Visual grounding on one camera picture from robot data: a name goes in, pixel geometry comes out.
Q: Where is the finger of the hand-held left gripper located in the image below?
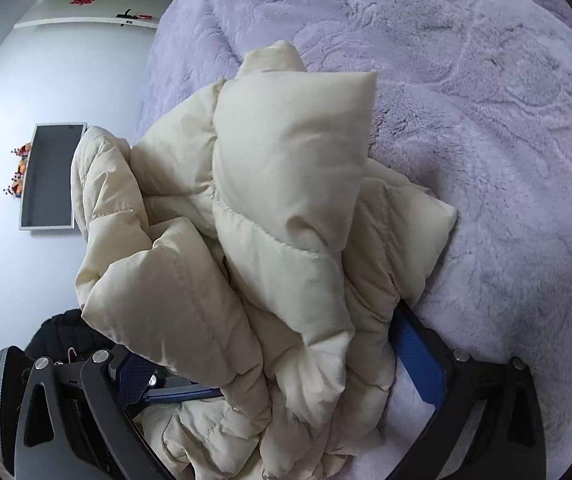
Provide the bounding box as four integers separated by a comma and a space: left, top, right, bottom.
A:
138, 365, 227, 408

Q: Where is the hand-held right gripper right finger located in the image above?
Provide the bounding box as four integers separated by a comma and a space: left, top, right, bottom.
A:
390, 302, 548, 480

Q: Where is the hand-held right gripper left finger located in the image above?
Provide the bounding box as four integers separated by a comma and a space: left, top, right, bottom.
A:
13, 347, 168, 480

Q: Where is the cream puffer jacket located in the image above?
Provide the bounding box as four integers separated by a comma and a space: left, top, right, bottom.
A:
71, 40, 459, 480

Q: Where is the person's left forearm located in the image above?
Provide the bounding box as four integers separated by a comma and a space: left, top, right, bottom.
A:
25, 309, 117, 362

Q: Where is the purple embossed fleece blanket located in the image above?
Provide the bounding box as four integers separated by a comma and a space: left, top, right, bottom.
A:
133, 0, 572, 480

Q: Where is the orange flower decoration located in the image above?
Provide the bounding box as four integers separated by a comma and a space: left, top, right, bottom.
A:
2, 142, 34, 201

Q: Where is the white-framed wall television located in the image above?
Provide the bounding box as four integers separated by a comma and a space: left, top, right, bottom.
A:
18, 121, 89, 232

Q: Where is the black door handle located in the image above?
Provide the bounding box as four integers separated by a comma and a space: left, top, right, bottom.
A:
116, 8, 159, 26

